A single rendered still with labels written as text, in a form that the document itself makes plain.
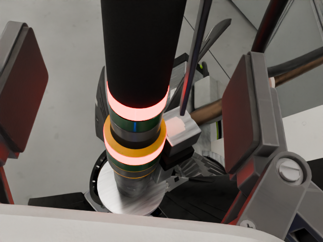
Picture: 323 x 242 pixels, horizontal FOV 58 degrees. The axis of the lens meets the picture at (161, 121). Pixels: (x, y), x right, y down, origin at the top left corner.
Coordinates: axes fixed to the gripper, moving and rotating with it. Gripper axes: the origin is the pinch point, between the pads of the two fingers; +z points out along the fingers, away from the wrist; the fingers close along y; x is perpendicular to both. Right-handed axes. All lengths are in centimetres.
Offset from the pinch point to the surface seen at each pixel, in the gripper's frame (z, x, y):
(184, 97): 2.4, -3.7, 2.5
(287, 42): 112, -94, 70
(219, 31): 32.0, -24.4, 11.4
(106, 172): 3.7, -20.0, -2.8
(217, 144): 28, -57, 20
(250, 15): 211, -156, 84
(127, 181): 1.3, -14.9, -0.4
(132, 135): 1.3, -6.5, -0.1
